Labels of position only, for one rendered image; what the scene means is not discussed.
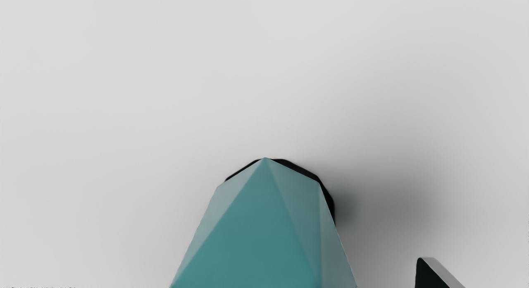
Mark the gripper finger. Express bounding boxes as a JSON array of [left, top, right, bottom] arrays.
[[415, 257, 466, 288]]

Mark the teal faceted mug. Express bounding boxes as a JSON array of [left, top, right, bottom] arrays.
[[169, 157, 358, 288]]

